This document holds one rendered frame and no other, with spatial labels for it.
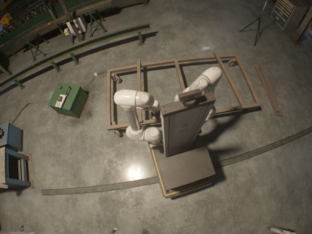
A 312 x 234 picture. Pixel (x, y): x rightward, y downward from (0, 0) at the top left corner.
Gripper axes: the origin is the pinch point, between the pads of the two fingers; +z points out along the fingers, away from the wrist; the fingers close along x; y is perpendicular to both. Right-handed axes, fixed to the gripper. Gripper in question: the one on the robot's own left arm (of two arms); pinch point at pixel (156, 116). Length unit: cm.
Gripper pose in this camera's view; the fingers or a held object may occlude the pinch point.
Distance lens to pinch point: 215.6
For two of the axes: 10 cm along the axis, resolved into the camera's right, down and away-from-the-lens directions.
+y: -2.7, -8.8, 3.9
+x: -9.6, 2.7, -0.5
